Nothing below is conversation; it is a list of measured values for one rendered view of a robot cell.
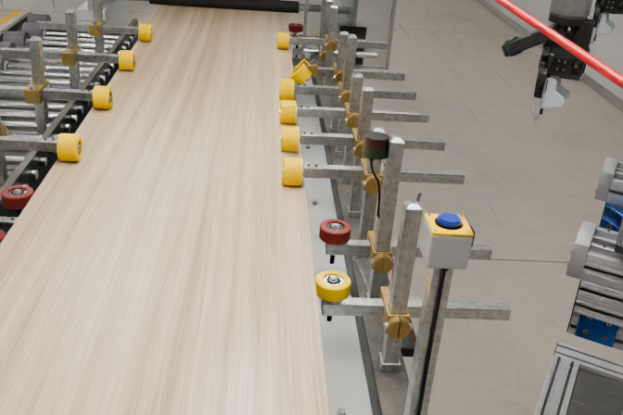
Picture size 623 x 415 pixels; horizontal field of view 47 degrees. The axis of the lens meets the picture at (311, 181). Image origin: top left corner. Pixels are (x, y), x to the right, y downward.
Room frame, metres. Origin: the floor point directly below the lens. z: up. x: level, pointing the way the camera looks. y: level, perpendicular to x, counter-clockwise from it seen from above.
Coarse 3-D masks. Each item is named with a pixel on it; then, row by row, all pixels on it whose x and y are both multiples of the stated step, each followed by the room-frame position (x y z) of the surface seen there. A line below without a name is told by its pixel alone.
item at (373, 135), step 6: (372, 132) 1.59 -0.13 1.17; (378, 132) 1.59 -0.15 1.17; (372, 138) 1.55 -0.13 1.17; (378, 138) 1.56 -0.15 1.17; (384, 138) 1.56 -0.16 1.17; (378, 150) 1.54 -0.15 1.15; (372, 162) 1.57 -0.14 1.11; (384, 162) 1.58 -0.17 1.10; (372, 168) 1.57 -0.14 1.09; (378, 180) 1.57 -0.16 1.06; (378, 186) 1.57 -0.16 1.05; (378, 192) 1.57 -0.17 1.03; (378, 198) 1.57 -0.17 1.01; (378, 204) 1.57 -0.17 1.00; (378, 210) 1.57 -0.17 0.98; (378, 216) 1.57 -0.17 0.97
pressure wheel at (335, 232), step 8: (320, 224) 1.61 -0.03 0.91; (328, 224) 1.61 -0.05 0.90; (336, 224) 1.60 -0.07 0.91; (344, 224) 1.62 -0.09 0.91; (320, 232) 1.59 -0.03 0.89; (328, 232) 1.57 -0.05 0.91; (336, 232) 1.57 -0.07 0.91; (344, 232) 1.58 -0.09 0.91; (328, 240) 1.57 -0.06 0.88; (336, 240) 1.57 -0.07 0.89; (344, 240) 1.57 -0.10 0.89
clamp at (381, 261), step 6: (372, 234) 1.64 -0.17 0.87; (372, 240) 1.61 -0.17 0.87; (372, 246) 1.58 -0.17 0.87; (390, 246) 1.59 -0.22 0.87; (372, 252) 1.57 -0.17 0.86; (378, 252) 1.55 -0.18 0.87; (384, 252) 1.55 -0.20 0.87; (390, 252) 1.56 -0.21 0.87; (372, 258) 1.55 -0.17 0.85; (378, 258) 1.53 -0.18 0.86; (384, 258) 1.54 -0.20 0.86; (390, 258) 1.54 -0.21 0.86; (372, 264) 1.54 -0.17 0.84; (378, 264) 1.53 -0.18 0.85; (384, 264) 1.53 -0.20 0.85; (390, 264) 1.53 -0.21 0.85; (378, 270) 1.53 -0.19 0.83; (384, 270) 1.53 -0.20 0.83
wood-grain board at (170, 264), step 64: (192, 64) 2.96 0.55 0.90; (256, 64) 3.04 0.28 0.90; (128, 128) 2.17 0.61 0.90; (192, 128) 2.22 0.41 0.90; (256, 128) 2.27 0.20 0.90; (64, 192) 1.68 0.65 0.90; (128, 192) 1.71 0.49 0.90; (192, 192) 1.74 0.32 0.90; (256, 192) 1.78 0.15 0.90; (0, 256) 1.35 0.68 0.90; (64, 256) 1.37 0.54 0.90; (128, 256) 1.39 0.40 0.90; (192, 256) 1.41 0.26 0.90; (256, 256) 1.44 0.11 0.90; (0, 320) 1.12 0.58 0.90; (64, 320) 1.14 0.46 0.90; (128, 320) 1.16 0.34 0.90; (192, 320) 1.17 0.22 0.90; (256, 320) 1.19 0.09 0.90; (0, 384) 0.95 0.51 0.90; (64, 384) 0.96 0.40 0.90; (128, 384) 0.97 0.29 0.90; (192, 384) 0.99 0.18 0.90; (256, 384) 1.00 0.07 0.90; (320, 384) 1.01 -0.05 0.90
